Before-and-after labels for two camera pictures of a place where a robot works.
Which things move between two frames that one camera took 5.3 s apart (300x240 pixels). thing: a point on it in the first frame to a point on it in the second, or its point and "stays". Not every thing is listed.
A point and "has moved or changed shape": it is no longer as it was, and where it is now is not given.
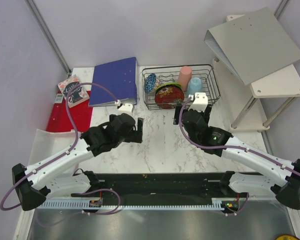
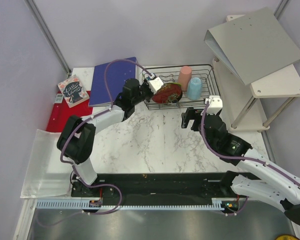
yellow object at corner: [287, 237] stays
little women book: [77, 95] stays
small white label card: [59, 98] stays
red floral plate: [167, 97] has moved or changed shape
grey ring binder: [254, 46] stays
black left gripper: [137, 134] to [146, 84]
